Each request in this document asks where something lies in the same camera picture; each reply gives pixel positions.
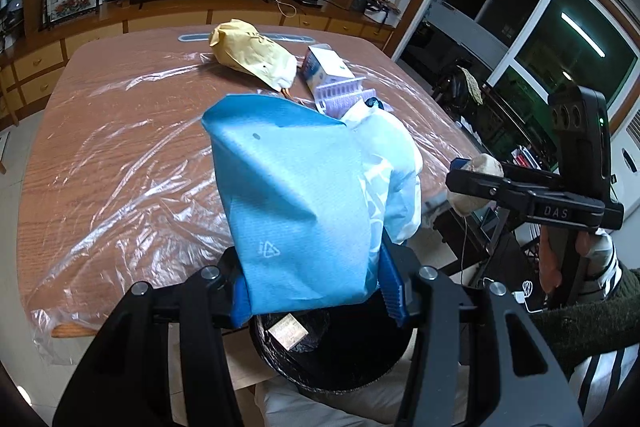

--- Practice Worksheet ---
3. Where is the black chair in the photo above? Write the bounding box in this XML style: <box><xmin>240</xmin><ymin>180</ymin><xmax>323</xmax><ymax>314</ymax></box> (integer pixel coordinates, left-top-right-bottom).
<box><xmin>431</xmin><ymin>66</ymin><xmax>485</xmax><ymax>108</ymax></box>

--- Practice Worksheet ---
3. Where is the white cushion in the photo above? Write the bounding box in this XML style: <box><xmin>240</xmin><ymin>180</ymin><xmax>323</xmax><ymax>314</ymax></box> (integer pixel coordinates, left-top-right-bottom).
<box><xmin>255</xmin><ymin>377</ymin><xmax>401</xmax><ymax>427</ymax></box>

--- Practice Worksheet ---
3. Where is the clear plastic table sheet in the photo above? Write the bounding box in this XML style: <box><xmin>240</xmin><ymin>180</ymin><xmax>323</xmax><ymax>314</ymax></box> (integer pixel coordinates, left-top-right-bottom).
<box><xmin>30</xmin><ymin>39</ymin><xmax>481</xmax><ymax>365</ymax></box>

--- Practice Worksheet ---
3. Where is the person's striped shirt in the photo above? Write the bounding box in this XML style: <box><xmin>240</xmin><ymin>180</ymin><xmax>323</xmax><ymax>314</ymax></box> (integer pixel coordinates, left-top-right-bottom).
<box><xmin>569</xmin><ymin>346</ymin><xmax>640</xmax><ymax>427</ymax></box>

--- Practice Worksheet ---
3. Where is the wooden sideboard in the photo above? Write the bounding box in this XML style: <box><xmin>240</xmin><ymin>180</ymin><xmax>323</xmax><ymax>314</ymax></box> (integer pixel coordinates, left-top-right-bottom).
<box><xmin>0</xmin><ymin>0</ymin><xmax>396</xmax><ymax>118</ymax></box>

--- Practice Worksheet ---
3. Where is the white plastic bag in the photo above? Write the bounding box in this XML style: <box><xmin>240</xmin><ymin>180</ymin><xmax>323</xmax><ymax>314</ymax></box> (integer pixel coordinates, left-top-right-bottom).
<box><xmin>340</xmin><ymin>99</ymin><xmax>425</xmax><ymax>280</ymax></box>

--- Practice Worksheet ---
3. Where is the person's right forearm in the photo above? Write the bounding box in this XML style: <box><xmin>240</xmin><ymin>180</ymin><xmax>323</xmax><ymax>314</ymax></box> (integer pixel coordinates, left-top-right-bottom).
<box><xmin>530</xmin><ymin>232</ymin><xmax>640</xmax><ymax>378</ymax></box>

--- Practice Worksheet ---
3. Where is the blue paper bag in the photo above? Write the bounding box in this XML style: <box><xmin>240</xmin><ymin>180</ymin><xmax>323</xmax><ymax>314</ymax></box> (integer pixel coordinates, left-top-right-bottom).
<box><xmin>201</xmin><ymin>94</ymin><xmax>386</xmax><ymax>327</ymax></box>

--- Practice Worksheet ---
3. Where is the yellow paper bag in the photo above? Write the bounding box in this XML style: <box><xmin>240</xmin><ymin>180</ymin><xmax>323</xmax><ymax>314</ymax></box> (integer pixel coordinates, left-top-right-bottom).
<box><xmin>208</xmin><ymin>21</ymin><xmax>299</xmax><ymax>92</ymax></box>

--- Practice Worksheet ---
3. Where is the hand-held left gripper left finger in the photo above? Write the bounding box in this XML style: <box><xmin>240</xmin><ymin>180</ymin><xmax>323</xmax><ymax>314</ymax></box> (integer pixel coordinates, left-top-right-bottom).
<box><xmin>52</xmin><ymin>247</ymin><xmax>252</xmax><ymax>427</ymax></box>

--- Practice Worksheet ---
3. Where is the white blue cardboard box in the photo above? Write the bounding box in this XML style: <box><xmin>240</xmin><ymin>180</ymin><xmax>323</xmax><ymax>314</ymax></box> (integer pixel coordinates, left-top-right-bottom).
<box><xmin>300</xmin><ymin>44</ymin><xmax>352</xmax><ymax>98</ymax></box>

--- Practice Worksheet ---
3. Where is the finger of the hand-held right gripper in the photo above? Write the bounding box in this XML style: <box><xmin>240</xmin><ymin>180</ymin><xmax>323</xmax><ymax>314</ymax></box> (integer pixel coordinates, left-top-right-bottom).
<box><xmin>450</xmin><ymin>158</ymin><xmax>566</xmax><ymax>185</ymax></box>
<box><xmin>446</xmin><ymin>169</ymin><xmax>563</xmax><ymax>218</ymax></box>

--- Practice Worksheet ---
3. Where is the white pot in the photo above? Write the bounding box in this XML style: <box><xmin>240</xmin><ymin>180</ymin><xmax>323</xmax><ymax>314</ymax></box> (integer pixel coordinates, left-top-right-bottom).
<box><xmin>362</xmin><ymin>0</ymin><xmax>402</xmax><ymax>26</ymax></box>

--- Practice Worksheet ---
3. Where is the sliding glass door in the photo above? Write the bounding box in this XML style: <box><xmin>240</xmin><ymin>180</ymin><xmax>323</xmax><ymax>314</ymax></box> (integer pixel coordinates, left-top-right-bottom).
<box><xmin>394</xmin><ymin>0</ymin><xmax>640</xmax><ymax>162</ymax></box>

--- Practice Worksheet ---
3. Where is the purple plastic grid tray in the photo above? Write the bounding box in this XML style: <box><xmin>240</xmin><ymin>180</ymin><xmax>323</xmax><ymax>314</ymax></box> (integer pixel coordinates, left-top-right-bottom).
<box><xmin>314</xmin><ymin>76</ymin><xmax>382</xmax><ymax>118</ymax></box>

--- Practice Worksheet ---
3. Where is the person's right hand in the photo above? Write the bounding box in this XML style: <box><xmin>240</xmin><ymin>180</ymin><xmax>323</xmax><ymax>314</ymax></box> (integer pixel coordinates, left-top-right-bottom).
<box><xmin>539</xmin><ymin>227</ymin><xmax>608</xmax><ymax>298</ymax></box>

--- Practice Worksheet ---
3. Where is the black trash bin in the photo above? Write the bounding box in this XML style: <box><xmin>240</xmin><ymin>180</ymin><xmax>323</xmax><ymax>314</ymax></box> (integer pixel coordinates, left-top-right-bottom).
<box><xmin>249</xmin><ymin>289</ymin><xmax>418</xmax><ymax>393</ymax></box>

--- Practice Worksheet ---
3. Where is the beige paper ball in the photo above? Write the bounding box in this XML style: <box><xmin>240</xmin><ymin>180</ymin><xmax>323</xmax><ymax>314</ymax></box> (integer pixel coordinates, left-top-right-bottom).
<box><xmin>449</xmin><ymin>153</ymin><xmax>506</xmax><ymax>219</ymax></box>

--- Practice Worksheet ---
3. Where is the framed flower artwork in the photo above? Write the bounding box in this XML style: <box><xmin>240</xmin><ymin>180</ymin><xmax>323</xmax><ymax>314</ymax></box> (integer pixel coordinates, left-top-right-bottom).
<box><xmin>46</xmin><ymin>0</ymin><xmax>99</xmax><ymax>26</ymax></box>

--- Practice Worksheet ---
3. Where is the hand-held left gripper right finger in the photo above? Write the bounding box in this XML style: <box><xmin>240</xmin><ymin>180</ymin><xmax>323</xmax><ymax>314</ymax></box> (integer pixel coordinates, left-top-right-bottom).
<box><xmin>377</xmin><ymin>237</ymin><xmax>586</xmax><ymax>427</ymax></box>

